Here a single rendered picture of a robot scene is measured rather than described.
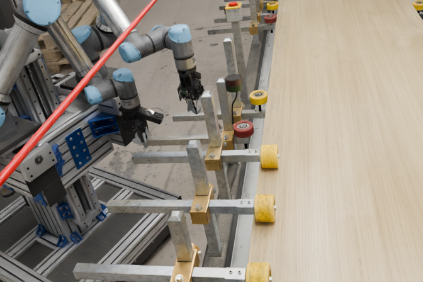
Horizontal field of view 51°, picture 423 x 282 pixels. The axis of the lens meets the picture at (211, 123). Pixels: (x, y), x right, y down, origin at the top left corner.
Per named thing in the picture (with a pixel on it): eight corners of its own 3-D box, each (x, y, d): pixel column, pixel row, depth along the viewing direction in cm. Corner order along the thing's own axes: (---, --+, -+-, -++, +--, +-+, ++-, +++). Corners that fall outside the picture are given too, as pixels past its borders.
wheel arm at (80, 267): (75, 280, 118) (71, 271, 117) (80, 269, 121) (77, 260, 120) (260, 288, 108) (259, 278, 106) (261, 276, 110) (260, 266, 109)
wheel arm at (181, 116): (173, 123, 209) (171, 116, 206) (175, 119, 211) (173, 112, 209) (265, 119, 199) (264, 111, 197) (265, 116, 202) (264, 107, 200)
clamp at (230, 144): (221, 151, 177) (219, 140, 174) (225, 132, 188) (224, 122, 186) (235, 150, 176) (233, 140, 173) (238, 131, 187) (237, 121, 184)
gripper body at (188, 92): (179, 102, 164) (172, 73, 158) (184, 91, 171) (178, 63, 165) (199, 101, 163) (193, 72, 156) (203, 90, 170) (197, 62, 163)
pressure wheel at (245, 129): (235, 153, 178) (231, 130, 172) (237, 142, 185) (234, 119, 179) (255, 153, 176) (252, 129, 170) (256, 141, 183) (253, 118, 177)
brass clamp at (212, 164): (205, 171, 151) (203, 159, 149) (211, 148, 163) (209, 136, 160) (222, 170, 150) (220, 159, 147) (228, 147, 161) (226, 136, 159)
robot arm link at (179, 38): (179, 21, 158) (193, 25, 152) (184, 49, 164) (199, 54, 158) (161, 28, 155) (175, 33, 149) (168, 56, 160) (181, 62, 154)
